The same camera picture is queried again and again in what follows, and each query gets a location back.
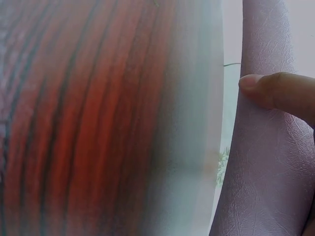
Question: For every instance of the purple textured leather sheet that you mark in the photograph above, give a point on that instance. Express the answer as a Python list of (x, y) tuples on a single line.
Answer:
[(261, 152)]

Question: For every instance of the person's right thumb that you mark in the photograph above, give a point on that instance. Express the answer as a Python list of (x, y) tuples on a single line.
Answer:
[(280, 91)]

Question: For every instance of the red dark-striped translucent object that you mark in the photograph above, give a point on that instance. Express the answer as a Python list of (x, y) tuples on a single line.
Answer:
[(93, 137)]

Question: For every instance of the person's right hand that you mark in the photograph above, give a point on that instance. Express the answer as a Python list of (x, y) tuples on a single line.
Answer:
[(290, 92)]

